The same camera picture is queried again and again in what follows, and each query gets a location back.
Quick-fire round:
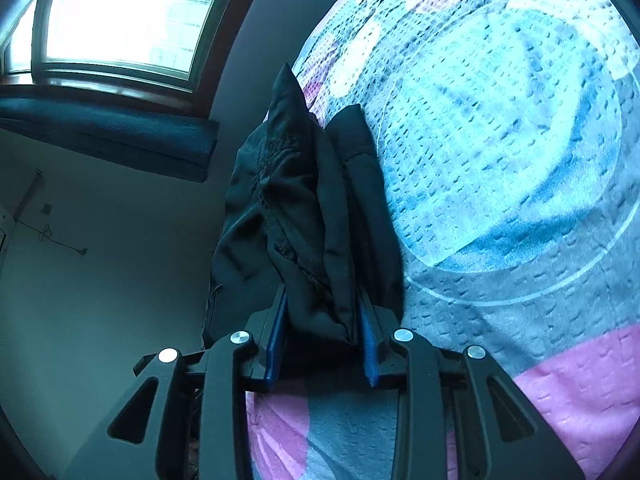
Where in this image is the dark blue window cushion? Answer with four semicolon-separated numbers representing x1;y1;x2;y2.
0;96;221;184

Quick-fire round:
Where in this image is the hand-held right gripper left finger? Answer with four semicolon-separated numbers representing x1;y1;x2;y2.
70;287;290;480

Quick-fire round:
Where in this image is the black wall cable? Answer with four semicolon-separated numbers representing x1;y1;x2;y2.
14;217;89;257

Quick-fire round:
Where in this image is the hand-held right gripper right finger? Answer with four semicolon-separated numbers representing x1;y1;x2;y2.
357;292;587;480

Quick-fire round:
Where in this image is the black jacket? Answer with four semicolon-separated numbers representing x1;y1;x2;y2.
202;62;407;358

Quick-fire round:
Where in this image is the window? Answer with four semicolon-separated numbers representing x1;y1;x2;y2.
0;0;248;95

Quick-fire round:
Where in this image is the circle-patterned bedspread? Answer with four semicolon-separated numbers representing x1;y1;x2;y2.
244;0;640;480

